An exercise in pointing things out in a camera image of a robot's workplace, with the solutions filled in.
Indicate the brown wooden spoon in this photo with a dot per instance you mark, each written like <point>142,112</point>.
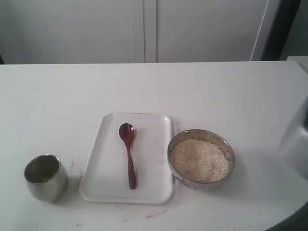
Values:
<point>126,133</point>

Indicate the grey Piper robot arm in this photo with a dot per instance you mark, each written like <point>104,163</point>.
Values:
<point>294,150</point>

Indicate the steel bowl of rice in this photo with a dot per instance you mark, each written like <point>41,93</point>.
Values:
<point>200,159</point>

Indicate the stainless steel cup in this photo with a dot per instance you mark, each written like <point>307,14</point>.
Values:
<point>46,178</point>

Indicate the white rectangular tray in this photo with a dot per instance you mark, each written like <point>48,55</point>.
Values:
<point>105,176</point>

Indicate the white cabinet doors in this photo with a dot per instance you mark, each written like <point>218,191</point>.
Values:
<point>134,31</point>

